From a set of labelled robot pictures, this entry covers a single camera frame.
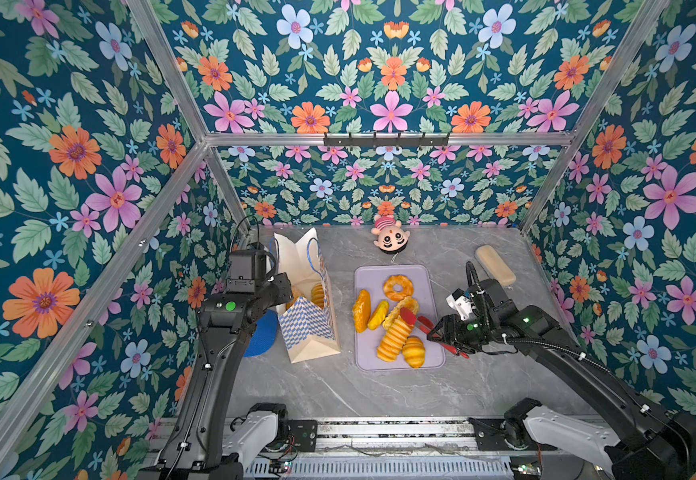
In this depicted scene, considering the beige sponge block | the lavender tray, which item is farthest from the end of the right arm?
the beige sponge block

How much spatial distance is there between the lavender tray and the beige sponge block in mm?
208

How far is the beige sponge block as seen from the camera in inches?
40.6

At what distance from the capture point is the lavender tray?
857mm
